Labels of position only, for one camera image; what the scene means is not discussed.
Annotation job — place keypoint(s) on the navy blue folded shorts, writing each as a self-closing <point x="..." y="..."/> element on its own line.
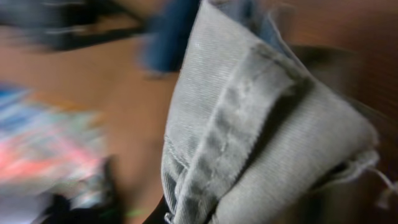
<point x="168" y="40"/>

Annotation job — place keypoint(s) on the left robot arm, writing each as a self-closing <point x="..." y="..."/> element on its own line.
<point x="71" y="24"/>

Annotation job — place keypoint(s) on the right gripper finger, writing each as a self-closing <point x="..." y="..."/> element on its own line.
<point x="159" y="214"/>

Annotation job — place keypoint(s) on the khaki shorts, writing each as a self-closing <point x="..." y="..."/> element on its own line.
<point x="260" y="131"/>

